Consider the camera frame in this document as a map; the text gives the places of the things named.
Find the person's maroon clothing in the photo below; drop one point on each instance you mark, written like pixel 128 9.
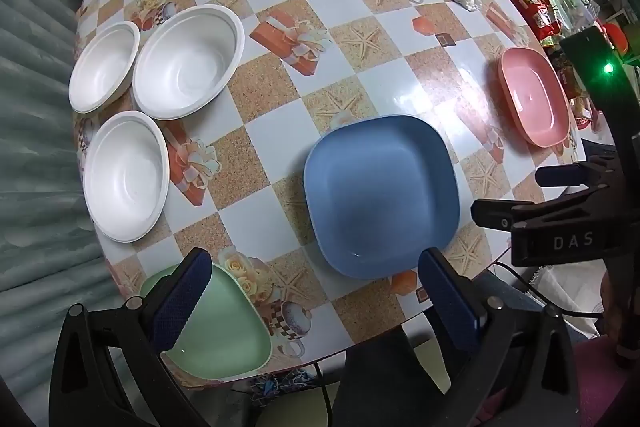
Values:
pixel 605 387

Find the person's dark trousers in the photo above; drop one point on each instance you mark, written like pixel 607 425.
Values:
pixel 385 372

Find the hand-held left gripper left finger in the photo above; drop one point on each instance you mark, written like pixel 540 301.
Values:
pixel 180 302

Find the medium white bowl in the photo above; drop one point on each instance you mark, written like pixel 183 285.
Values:
pixel 125 174

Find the small white bowl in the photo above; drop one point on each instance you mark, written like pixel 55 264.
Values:
pixel 105 67

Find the pink square plate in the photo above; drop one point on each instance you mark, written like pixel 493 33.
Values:
pixel 537 97

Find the blue square plate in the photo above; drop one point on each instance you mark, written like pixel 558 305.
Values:
pixel 382 197

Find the white lace-edged cloth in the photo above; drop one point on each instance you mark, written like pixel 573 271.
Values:
pixel 565 287

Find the large white bowl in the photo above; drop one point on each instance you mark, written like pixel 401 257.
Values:
pixel 187 59

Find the red round object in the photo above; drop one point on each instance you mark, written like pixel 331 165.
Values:
pixel 617 38

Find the red snack packet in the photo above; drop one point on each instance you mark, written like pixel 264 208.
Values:
pixel 537 7

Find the checkered patterned tablecloth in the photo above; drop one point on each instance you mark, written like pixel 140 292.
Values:
pixel 325 72

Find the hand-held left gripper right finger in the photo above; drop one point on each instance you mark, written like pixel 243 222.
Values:
pixel 445 302

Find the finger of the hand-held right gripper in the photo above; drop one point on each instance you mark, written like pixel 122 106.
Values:
pixel 560 175
pixel 492 216

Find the green square plate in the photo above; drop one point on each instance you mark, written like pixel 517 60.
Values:
pixel 225 332

